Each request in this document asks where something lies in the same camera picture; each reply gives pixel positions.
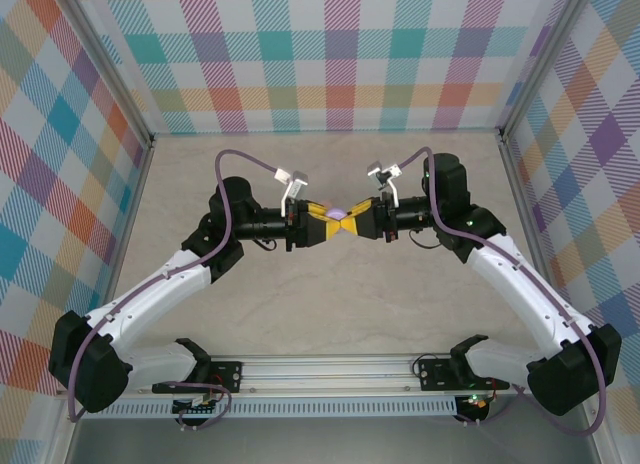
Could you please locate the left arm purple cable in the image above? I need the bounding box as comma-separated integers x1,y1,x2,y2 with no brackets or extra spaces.
67,149,279,430

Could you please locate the aluminium corner post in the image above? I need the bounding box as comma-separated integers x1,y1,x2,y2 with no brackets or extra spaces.
58,0,154,148
497,0,581,140

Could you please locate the slotted grey cable duct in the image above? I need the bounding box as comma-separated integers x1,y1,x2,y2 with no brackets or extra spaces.
107,401,460,419

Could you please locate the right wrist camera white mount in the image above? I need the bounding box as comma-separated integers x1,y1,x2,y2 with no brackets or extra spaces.
366,159,403,210

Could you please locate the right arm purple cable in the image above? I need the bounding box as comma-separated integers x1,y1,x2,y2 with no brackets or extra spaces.
397,147,612,438

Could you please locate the aluminium rear floor strip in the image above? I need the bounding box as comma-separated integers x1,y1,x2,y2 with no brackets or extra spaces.
151,127,503,136

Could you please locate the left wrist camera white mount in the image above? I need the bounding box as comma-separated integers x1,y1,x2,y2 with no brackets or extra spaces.
273,168,310,220

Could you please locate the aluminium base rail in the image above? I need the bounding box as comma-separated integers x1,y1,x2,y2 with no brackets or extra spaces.
124,352,531,398

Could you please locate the aluminium side floor rail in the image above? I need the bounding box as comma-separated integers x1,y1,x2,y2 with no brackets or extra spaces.
87,136,157,360
498,128,576,355

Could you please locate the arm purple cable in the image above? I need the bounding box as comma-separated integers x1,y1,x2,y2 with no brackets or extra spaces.
397,147,612,438
67,149,279,430

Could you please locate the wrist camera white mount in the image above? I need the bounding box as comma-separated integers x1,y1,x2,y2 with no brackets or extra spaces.
366,159,403,210
273,168,310,220

